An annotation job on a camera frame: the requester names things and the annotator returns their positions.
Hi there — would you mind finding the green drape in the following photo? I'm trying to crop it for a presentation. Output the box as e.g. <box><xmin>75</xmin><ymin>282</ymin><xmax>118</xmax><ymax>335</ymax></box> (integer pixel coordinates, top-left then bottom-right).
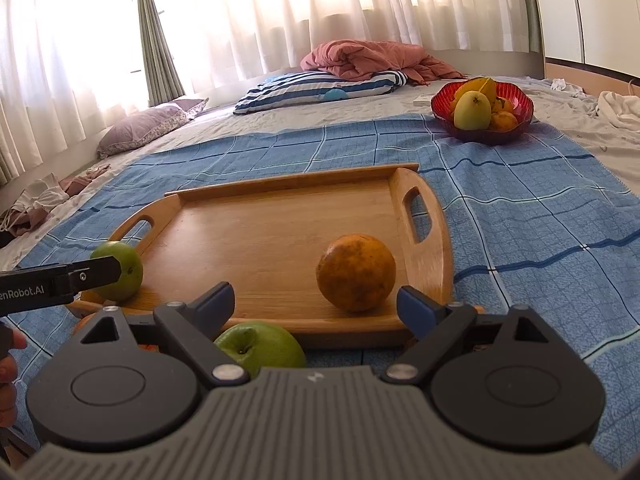
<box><xmin>517</xmin><ymin>0</ymin><xmax>547</xmax><ymax>58</ymax></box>
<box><xmin>127</xmin><ymin>0</ymin><xmax>185</xmax><ymax>107</ymax></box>

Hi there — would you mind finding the white sheer curtain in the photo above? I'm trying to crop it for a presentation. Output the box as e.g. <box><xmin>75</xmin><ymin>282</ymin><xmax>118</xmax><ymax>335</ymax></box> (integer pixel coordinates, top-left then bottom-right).
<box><xmin>0</xmin><ymin>0</ymin><xmax>543</xmax><ymax>161</ymax></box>

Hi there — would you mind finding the pink clothing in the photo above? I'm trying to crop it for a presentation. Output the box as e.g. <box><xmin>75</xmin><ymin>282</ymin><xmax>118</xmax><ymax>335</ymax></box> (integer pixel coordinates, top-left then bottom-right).
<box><xmin>59</xmin><ymin>161</ymin><xmax>112</xmax><ymax>195</ymax></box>

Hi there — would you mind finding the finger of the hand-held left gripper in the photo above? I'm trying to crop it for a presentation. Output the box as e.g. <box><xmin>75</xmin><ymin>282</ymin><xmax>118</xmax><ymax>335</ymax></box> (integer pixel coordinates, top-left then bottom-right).
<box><xmin>67</xmin><ymin>255</ymin><xmax>122</xmax><ymax>294</ymax></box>

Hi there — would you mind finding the white crumpled cloth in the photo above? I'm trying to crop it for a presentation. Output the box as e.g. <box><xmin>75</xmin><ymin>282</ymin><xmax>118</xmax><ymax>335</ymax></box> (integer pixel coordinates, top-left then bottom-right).
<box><xmin>12</xmin><ymin>173</ymin><xmax>70</xmax><ymax>222</ymax></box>

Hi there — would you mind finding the small white sock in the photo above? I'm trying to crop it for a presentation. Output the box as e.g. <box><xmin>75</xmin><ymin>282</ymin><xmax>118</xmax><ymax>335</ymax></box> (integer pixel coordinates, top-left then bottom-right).
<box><xmin>549</xmin><ymin>77</ymin><xmax>585</xmax><ymax>97</ymax></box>

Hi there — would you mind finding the purple floral pillow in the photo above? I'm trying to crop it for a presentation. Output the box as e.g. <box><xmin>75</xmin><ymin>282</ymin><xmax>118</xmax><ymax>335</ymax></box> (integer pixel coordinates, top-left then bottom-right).
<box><xmin>96</xmin><ymin>98</ymin><xmax>209</xmax><ymax>159</ymax></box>

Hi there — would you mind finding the blue checked blanket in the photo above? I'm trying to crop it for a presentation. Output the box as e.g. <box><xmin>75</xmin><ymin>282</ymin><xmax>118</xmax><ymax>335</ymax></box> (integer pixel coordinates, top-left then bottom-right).
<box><xmin>0</xmin><ymin>110</ymin><xmax>640</xmax><ymax>461</ymax></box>

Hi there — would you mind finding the person's left hand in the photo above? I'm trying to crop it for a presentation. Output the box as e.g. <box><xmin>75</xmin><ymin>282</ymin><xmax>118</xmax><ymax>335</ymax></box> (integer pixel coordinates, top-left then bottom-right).
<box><xmin>0</xmin><ymin>331</ymin><xmax>28</xmax><ymax>429</ymax></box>

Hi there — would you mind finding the white garment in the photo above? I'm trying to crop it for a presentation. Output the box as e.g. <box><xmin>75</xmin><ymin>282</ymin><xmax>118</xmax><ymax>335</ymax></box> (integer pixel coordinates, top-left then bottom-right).
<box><xmin>596</xmin><ymin>90</ymin><xmax>640</xmax><ymax>134</ymax></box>

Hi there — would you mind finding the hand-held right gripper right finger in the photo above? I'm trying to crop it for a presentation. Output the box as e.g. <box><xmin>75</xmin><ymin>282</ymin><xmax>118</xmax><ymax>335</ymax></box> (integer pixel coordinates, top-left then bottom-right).
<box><xmin>380</xmin><ymin>285</ymin><xmax>581</xmax><ymax>388</ymax></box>

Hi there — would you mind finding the wooden headboard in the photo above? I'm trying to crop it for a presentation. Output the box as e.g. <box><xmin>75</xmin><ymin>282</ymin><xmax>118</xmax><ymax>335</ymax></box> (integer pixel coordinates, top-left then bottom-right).
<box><xmin>543</xmin><ymin>56</ymin><xmax>640</xmax><ymax>97</ymax></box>

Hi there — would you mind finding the red fruit bowl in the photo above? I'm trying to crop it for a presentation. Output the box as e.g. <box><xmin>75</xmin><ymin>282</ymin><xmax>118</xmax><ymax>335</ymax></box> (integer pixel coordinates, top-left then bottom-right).
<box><xmin>431</xmin><ymin>80</ymin><xmax>535</xmax><ymax>145</ymax></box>

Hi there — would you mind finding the pink quilt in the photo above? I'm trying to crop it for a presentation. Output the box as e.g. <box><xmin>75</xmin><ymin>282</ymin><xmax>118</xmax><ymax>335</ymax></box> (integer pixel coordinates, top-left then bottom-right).
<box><xmin>300</xmin><ymin>40</ymin><xmax>467</xmax><ymax>86</ymax></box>

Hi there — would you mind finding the blue striped pillow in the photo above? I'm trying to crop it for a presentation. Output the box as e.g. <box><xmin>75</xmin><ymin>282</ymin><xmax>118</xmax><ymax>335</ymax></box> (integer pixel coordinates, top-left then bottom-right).
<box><xmin>234</xmin><ymin>70</ymin><xmax>408</xmax><ymax>114</ymax></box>

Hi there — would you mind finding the yellow banana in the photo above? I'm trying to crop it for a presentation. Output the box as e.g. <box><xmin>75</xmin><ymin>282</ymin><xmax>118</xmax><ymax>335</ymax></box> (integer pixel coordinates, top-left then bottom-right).
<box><xmin>452</xmin><ymin>76</ymin><xmax>497</xmax><ymax>106</ymax></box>

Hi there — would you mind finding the green apple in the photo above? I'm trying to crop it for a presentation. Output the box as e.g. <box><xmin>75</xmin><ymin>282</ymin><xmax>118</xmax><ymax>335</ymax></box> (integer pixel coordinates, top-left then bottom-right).
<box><xmin>214</xmin><ymin>322</ymin><xmax>307</xmax><ymax>380</ymax></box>
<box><xmin>90</xmin><ymin>241</ymin><xmax>144</xmax><ymax>302</ymax></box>

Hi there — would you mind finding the bed with grey sheet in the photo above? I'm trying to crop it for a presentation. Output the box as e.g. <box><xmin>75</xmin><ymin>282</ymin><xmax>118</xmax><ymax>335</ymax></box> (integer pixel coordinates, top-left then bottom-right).
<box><xmin>0</xmin><ymin>72</ymin><xmax>640</xmax><ymax>271</ymax></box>

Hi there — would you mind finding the white wardrobe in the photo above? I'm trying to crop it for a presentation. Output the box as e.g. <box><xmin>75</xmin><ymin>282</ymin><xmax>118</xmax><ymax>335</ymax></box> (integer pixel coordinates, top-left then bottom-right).
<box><xmin>529</xmin><ymin>0</ymin><xmax>640</xmax><ymax>80</ymax></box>

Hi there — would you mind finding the large orange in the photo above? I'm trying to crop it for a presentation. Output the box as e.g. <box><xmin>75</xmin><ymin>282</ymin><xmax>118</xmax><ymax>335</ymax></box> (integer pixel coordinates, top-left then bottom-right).
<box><xmin>316</xmin><ymin>233</ymin><xmax>397</xmax><ymax>312</ymax></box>

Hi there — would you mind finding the yellow-green mango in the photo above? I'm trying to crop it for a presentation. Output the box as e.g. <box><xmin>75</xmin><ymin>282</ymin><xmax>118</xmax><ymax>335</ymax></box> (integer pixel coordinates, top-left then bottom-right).
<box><xmin>453</xmin><ymin>91</ymin><xmax>492</xmax><ymax>131</ymax></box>

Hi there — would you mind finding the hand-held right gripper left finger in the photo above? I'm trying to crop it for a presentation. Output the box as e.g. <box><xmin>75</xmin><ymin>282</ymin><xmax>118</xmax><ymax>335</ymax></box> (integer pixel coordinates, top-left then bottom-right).
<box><xmin>75</xmin><ymin>282</ymin><xmax>251</xmax><ymax>388</ymax></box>

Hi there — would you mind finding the wooden tray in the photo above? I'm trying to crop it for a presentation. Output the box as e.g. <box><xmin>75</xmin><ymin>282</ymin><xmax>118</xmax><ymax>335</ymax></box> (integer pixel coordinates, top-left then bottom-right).
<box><xmin>75</xmin><ymin>162</ymin><xmax>483</xmax><ymax>335</ymax></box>

